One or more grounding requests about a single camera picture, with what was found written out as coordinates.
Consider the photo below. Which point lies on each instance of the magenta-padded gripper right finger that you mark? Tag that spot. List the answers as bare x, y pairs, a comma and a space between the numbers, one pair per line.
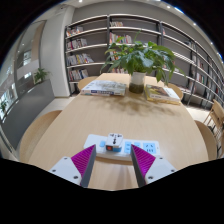
156, 168

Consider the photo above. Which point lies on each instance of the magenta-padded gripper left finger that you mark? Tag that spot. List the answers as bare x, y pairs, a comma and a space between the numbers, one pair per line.
68, 168

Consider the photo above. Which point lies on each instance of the small white charger block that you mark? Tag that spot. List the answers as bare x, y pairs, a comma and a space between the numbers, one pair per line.
114, 141

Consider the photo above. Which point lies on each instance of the white power strip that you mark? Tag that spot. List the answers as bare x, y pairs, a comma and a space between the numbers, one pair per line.
150, 146

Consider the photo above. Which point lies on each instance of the curved light wood chair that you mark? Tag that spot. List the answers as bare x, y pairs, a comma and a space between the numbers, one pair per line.
36, 135
177, 90
207, 138
86, 82

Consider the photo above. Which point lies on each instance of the yellow-edged picture book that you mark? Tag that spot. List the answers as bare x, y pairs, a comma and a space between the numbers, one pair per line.
161, 93

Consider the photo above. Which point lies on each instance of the slatted wooden chair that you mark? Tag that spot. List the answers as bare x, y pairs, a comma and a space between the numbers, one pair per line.
216, 115

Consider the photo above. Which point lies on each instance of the white and blue book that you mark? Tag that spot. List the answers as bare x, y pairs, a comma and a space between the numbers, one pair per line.
105, 88

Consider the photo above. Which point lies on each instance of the green potted plant white vase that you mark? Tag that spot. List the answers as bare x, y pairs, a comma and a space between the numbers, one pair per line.
137, 80

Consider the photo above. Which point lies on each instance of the small background potted plant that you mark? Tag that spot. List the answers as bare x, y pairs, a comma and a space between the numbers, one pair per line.
40, 75

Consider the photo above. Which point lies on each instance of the grey bookshelf unit with books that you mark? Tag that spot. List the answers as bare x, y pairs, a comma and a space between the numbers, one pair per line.
90, 50

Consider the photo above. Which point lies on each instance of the ceiling lights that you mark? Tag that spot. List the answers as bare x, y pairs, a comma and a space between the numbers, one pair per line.
178, 10

